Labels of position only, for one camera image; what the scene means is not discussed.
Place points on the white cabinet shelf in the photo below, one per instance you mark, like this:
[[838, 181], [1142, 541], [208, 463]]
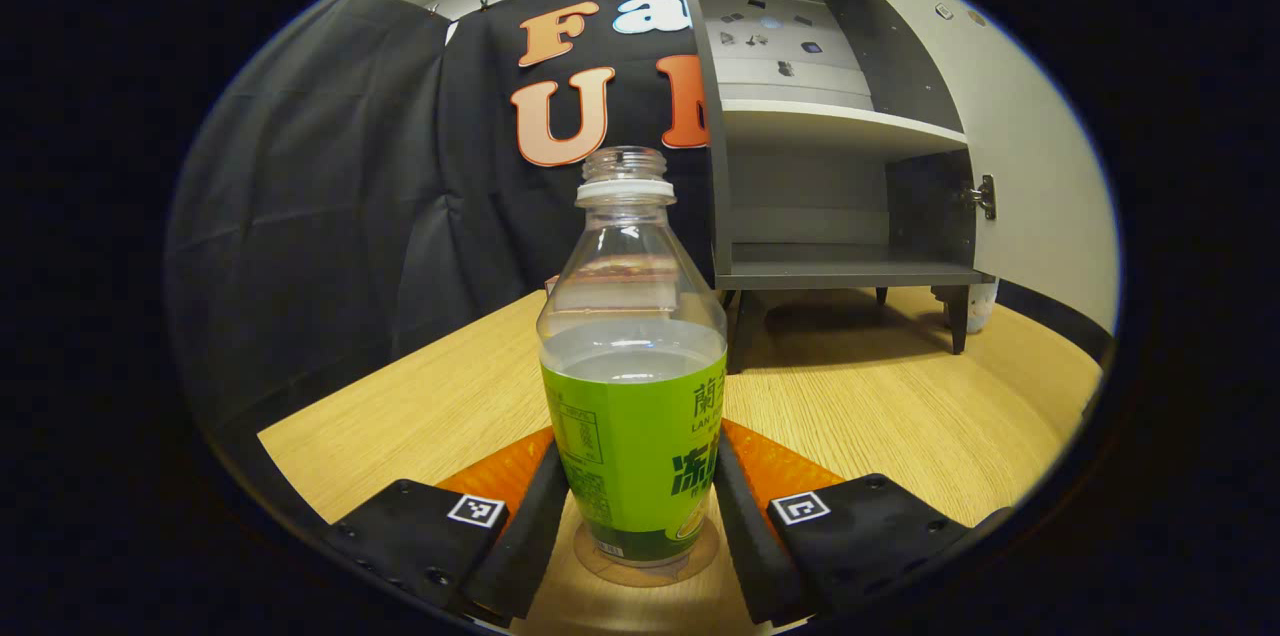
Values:
[[830, 121]]

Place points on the round brown coaster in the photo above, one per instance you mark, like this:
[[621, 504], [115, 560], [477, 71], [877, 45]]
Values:
[[640, 576]]

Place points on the metal door hinge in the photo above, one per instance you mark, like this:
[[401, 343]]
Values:
[[982, 198]]

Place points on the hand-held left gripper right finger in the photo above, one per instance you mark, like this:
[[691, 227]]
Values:
[[745, 556]]

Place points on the grey cabinet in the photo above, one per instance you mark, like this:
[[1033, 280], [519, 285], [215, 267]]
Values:
[[850, 271]]

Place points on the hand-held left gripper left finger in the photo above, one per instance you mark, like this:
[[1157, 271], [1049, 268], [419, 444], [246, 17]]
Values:
[[535, 546]]

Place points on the black backdrop cloth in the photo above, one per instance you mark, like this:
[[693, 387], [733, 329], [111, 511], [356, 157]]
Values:
[[330, 216]]

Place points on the small white jar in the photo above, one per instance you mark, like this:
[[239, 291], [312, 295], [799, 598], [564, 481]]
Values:
[[982, 311]]

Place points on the green label clear bottle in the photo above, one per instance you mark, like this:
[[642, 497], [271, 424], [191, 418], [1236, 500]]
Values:
[[630, 416]]

